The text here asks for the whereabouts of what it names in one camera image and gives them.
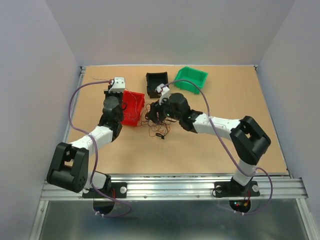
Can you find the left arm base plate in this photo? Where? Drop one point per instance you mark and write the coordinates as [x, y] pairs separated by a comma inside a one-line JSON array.
[[116, 190]]

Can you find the aluminium rail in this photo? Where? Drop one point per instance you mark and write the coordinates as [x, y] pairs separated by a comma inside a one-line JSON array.
[[152, 187], [44, 202]]

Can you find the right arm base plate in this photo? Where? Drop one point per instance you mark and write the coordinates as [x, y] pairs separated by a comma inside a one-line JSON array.
[[231, 189]]

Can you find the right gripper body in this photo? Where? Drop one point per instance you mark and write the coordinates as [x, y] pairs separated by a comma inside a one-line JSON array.
[[164, 110]]

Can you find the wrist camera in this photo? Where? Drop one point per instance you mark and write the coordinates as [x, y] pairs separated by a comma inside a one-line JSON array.
[[164, 92], [117, 85]]

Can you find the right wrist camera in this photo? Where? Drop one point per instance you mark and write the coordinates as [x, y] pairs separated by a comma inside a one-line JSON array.
[[164, 92]]

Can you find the black plastic bin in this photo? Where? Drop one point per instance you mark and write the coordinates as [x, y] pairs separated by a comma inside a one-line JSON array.
[[153, 80]]

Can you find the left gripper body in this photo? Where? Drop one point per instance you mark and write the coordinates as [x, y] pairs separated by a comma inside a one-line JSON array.
[[118, 95]]

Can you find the red plastic bin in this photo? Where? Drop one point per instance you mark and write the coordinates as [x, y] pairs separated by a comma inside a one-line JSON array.
[[133, 103]]

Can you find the green plastic bin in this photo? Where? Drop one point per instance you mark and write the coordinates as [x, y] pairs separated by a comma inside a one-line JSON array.
[[189, 78]]

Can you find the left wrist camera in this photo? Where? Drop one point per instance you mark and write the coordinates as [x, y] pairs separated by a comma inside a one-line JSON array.
[[117, 85]]

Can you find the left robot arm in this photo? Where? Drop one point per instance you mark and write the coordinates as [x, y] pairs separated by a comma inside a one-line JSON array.
[[69, 167]]

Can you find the aluminium front rail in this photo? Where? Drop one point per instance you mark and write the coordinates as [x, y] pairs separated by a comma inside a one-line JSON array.
[[152, 187]]

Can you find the aluminium left side rail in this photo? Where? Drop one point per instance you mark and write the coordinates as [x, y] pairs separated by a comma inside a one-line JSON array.
[[44, 202]]

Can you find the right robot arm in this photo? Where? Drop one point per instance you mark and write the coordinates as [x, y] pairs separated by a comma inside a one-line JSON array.
[[249, 139]]

